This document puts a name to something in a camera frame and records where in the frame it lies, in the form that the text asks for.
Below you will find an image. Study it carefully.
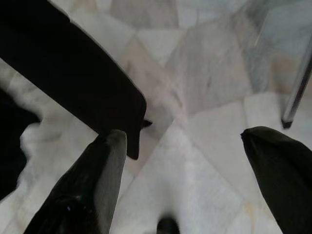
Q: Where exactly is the silver metal clothes rack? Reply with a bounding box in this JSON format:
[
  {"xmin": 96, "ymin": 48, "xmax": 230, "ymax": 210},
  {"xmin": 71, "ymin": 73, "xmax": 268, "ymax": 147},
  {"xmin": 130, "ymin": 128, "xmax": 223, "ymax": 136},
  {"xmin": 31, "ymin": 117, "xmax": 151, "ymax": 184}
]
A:
[{"xmin": 281, "ymin": 43, "xmax": 312, "ymax": 129}]

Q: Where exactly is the black garment with small label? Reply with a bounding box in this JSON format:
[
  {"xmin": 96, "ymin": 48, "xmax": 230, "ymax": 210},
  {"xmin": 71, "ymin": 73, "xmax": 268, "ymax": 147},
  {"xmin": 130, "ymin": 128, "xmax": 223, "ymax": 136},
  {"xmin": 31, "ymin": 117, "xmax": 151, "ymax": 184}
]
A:
[{"xmin": 0, "ymin": 89, "xmax": 41, "ymax": 203}]

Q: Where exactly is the black right robot foot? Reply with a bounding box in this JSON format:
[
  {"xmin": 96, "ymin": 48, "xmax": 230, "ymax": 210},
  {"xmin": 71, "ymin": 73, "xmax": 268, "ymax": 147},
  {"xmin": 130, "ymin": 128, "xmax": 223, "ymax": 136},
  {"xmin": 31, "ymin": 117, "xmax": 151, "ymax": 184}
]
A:
[{"xmin": 156, "ymin": 216, "xmax": 180, "ymax": 234}]

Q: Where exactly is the black t-shirt with white print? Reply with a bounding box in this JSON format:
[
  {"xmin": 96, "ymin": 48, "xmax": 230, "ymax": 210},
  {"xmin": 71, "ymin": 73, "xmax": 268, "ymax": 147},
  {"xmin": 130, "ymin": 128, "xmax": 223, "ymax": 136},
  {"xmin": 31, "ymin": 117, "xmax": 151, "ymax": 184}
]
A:
[{"xmin": 0, "ymin": 0, "xmax": 154, "ymax": 161}]

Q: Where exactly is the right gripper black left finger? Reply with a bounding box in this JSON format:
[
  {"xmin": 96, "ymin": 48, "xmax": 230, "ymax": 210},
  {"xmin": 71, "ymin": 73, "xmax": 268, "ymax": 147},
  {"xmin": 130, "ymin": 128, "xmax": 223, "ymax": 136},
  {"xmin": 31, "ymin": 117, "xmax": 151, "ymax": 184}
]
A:
[{"xmin": 24, "ymin": 128, "xmax": 128, "ymax": 234}]

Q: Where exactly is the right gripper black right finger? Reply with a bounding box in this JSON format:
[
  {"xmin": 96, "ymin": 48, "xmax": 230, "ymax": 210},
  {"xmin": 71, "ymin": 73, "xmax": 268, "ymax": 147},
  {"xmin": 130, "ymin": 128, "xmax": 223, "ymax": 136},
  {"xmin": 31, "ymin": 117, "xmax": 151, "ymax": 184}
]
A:
[{"xmin": 240, "ymin": 126, "xmax": 312, "ymax": 234}]

